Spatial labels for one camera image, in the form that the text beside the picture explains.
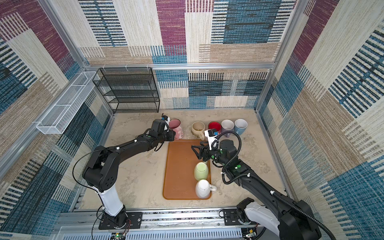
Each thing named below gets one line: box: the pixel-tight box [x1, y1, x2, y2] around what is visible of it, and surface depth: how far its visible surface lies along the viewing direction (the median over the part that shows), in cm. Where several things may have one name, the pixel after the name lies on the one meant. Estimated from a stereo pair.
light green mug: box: [194, 162, 209, 181], surface depth 82 cm
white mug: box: [195, 179, 217, 199], surface depth 78 cm
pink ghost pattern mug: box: [168, 118, 184, 140], surface depth 98 cm
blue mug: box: [234, 118, 248, 136], surface depth 101 cm
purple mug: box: [221, 119, 235, 138], surface depth 104 cm
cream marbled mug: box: [191, 121, 206, 141], surface depth 101 cm
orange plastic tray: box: [163, 139, 210, 200], surface depth 89 cm
